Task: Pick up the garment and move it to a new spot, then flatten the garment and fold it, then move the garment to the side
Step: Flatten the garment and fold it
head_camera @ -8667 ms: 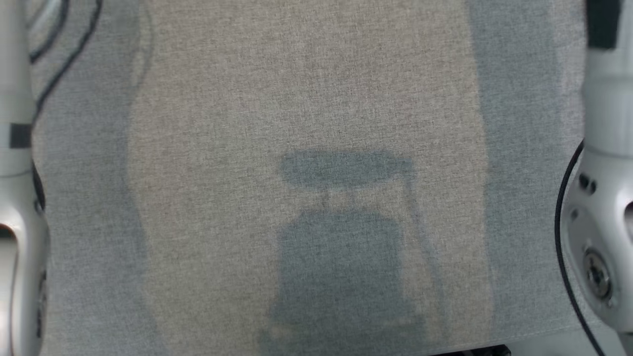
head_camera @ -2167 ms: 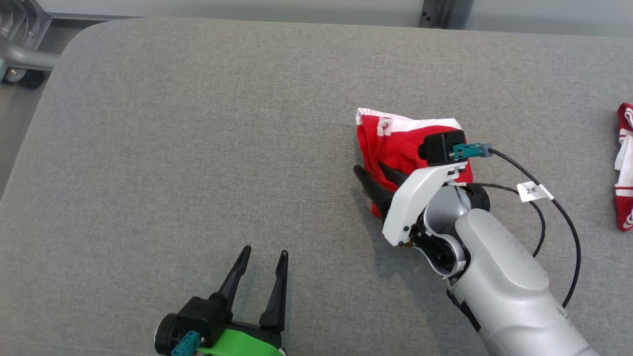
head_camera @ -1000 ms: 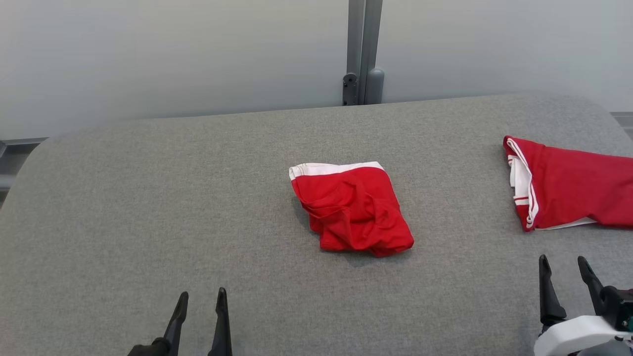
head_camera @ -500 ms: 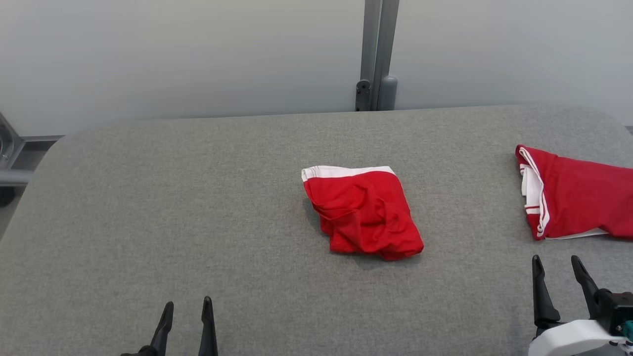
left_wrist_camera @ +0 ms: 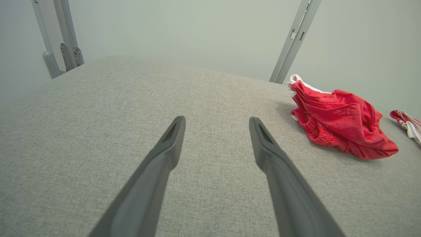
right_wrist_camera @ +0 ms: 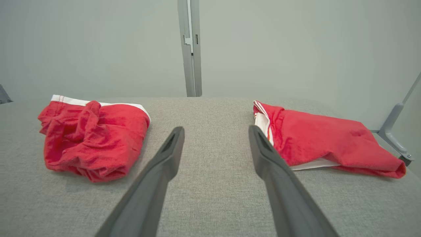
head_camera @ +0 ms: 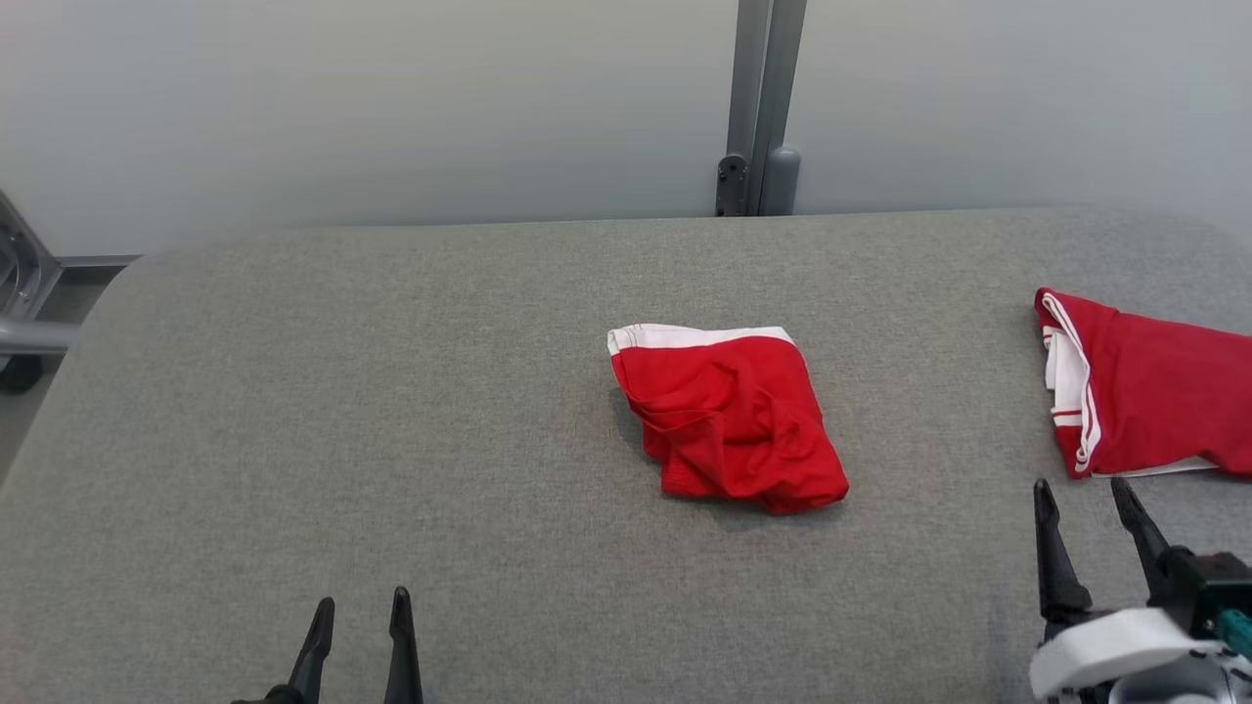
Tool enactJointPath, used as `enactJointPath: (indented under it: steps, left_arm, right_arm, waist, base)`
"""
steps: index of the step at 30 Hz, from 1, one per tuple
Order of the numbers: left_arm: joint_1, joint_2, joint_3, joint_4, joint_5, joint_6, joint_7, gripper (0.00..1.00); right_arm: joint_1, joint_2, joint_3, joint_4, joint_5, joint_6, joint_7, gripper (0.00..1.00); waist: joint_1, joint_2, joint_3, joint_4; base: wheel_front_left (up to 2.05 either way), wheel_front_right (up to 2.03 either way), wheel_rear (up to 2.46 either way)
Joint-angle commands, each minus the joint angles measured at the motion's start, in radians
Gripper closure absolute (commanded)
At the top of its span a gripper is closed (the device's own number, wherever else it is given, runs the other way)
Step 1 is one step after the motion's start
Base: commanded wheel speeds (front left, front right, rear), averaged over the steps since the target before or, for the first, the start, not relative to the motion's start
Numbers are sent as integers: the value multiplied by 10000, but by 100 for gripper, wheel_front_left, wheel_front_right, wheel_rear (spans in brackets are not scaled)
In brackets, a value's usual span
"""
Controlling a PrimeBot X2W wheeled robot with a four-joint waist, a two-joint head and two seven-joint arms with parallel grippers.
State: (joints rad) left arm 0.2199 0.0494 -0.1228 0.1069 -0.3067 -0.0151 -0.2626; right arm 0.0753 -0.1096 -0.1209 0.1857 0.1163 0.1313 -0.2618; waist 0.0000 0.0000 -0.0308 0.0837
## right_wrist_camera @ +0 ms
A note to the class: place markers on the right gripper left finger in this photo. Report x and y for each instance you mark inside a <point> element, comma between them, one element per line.
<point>148,200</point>

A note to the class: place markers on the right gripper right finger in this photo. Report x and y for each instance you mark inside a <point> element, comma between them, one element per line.
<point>289,204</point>

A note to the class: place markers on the red basketball jersey number print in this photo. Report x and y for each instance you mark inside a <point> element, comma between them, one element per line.
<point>329,138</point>

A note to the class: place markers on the red shorts white waistband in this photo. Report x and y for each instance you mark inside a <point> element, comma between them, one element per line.
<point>98,141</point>

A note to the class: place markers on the grey metal support strut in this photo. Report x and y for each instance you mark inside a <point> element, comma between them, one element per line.
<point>4,97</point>
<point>391,131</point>

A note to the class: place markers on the grey aluminium partition post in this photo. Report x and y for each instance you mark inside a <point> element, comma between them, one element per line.
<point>197,65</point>

